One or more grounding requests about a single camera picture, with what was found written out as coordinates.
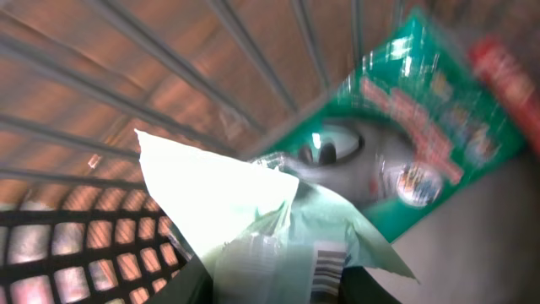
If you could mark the green grip gloves package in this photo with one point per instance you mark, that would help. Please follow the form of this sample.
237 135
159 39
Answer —
408 128

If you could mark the red coffee stick sachet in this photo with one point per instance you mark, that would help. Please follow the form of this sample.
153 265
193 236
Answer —
500 71

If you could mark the pale green wipes packet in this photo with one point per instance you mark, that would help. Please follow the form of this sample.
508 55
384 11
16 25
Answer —
263 235

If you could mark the grey plastic mesh basket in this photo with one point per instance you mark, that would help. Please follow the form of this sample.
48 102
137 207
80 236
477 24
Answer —
79 79

